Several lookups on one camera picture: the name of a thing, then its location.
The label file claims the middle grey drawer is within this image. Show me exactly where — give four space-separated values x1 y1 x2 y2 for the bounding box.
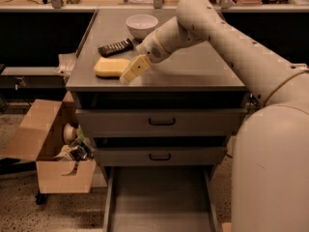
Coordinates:
93 147 226 166

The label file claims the open bottom grey drawer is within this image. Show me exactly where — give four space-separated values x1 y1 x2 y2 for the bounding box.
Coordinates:
102 166 221 232

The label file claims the open cardboard box with items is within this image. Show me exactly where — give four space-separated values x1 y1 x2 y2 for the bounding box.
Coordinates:
3 92 97 193

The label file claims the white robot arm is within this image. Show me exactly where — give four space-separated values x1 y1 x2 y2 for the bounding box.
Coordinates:
121 0 309 232

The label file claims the grey drawer cabinet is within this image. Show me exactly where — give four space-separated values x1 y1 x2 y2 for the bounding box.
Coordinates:
65 8 261 178

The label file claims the top grey drawer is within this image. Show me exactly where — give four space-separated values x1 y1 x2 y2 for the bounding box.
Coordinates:
76 108 245 138

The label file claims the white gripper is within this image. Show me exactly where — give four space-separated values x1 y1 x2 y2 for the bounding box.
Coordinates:
120 31 170 84

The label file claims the dark snack bar wrapper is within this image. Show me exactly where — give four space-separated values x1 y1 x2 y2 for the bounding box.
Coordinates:
98 39 133 57

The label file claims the white bowl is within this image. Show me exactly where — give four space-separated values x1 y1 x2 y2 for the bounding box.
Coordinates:
126 14 158 41

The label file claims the yellow sponge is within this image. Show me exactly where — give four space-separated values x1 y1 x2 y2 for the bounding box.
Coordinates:
94 57 130 77

